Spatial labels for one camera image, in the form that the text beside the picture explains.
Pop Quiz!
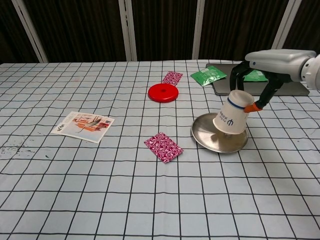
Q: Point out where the flat green packet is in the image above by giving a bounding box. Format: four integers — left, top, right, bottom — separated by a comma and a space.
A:
243, 69, 269, 83

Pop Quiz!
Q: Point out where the grey closed laptop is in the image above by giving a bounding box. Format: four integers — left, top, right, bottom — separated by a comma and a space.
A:
205, 62, 310, 97

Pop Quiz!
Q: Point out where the illustrated postcard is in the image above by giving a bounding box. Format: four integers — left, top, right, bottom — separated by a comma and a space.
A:
51, 111, 116, 144

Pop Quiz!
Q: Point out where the large pink patterned packet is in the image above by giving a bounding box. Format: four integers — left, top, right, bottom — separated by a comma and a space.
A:
143, 131, 185, 165

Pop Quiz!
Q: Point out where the red round disc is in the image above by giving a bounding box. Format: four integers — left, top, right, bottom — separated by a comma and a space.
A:
147, 83, 180, 104

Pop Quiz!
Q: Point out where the white frame post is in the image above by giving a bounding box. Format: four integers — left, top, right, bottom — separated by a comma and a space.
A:
192, 0, 206, 61
118, 0, 138, 62
266, 0, 297, 61
11, 0, 49, 63

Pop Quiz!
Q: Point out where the checked light blue tablecloth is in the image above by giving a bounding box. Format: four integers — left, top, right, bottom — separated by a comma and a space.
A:
0, 59, 320, 240

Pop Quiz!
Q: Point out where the crumpled green packet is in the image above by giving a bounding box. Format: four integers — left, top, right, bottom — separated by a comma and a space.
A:
190, 65, 228, 88

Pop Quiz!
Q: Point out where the small pink patterned packet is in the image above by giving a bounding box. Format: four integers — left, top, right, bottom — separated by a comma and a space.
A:
161, 70, 184, 87

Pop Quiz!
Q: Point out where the silver metal plate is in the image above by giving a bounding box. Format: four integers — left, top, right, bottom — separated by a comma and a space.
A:
191, 112, 249, 153

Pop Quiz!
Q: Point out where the white paper cup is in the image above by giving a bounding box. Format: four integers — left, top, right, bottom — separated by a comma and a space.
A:
212, 89, 255, 135

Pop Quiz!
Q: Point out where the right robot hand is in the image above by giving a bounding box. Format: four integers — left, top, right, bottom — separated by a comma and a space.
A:
229, 49, 317, 113

